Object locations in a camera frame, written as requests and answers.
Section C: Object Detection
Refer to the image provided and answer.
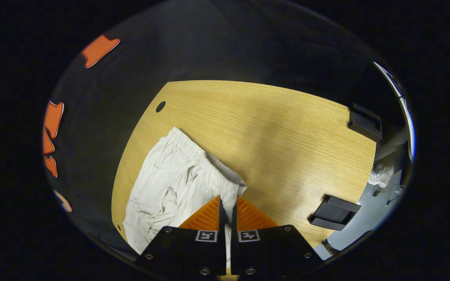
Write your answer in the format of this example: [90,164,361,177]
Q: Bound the black table edge bracket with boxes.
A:
[348,103,383,142]
[308,194,362,231]

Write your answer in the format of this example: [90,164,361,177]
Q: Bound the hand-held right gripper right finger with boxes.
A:
[231,195,324,277]

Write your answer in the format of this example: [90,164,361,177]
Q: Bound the white jeans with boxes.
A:
[122,126,248,270]

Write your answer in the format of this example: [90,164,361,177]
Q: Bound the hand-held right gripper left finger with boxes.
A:
[134,194,228,277]

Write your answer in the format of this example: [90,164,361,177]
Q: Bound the white crumpled cloth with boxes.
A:
[367,161,395,189]

